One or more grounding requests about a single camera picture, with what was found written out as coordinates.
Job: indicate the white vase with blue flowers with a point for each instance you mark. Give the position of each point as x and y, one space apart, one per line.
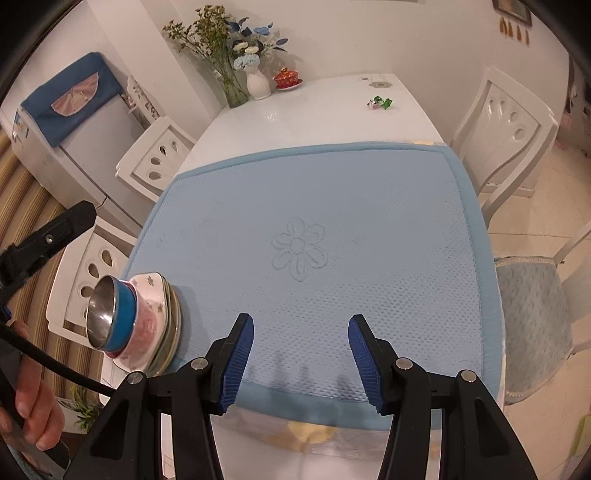
258 85

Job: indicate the steel bowl blue exterior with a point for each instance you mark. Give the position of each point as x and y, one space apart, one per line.
104 309

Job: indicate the hanging wall ornaments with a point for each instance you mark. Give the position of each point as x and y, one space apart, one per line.
512 31

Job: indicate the glass vase with green sprigs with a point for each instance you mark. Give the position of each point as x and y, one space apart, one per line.
231 87

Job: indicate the framed wall picture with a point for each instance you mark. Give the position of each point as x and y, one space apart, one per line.
512 9

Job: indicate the small green plant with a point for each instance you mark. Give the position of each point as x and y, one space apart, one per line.
87 408

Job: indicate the white carved dining chair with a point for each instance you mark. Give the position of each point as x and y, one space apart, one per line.
83 267
152 157
508 120

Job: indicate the person's left hand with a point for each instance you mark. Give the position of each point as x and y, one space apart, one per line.
37 406

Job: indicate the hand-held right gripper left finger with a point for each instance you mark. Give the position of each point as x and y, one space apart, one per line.
238 364

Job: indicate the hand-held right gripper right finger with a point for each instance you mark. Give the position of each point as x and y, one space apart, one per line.
364 364

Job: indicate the blue fridge cover cloth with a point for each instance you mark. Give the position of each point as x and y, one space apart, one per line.
69 101

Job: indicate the grey refrigerator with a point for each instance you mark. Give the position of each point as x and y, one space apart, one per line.
92 166

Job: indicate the white shelf with trinkets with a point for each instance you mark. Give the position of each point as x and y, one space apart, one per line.
143 99

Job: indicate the white floral plate gold rim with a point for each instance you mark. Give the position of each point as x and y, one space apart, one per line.
177 323

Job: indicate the striped brown curtain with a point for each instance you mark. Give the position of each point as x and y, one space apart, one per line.
27 207

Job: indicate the white floral plate green rim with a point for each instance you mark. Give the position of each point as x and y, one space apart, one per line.
150 280

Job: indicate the pink patterned bowl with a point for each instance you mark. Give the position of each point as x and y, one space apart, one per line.
143 327

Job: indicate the red lidded teacup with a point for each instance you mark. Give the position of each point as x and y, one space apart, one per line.
286 76

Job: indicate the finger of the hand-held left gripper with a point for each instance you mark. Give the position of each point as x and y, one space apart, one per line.
69 221

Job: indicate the light blue textured mat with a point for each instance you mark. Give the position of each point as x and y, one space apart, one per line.
323 207

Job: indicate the light blue seat cushion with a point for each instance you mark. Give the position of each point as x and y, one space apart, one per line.
531 323

